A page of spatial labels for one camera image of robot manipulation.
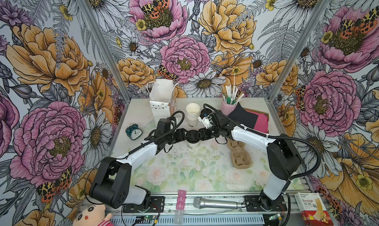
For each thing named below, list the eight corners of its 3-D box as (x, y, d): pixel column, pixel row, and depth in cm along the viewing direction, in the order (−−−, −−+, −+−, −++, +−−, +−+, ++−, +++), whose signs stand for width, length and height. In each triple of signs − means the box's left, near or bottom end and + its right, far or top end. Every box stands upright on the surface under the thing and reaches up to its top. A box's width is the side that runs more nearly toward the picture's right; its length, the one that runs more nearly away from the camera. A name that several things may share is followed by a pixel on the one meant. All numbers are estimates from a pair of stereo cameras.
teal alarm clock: (127, 136, 101) (123, 129, 95) (136, 128, 105) (133, 121, 99) (134, 141, 99) (130, 135, 92) (143, 133, 103) (140, 126, 96)
